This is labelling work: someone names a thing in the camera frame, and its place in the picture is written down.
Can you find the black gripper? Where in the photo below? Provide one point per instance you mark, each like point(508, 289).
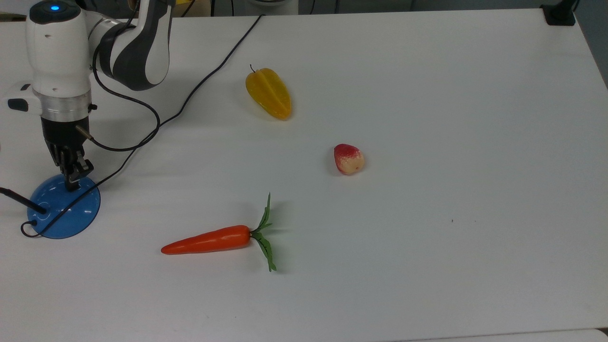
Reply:
point(64, 133)

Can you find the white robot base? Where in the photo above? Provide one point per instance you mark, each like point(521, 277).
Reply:
point(273, 5)

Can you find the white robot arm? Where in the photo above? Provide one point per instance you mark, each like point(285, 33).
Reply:
point(59, 57)

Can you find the orange toy carrot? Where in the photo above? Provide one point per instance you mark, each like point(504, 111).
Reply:
point(213, 240)

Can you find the yellow toy star fruit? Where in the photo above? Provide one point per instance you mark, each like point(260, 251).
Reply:
point(270, 94)

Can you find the red toy strawberry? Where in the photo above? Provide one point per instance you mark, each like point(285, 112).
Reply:
point(349, 160)

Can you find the black table clamp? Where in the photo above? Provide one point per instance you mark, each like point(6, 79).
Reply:
point(559, 14)

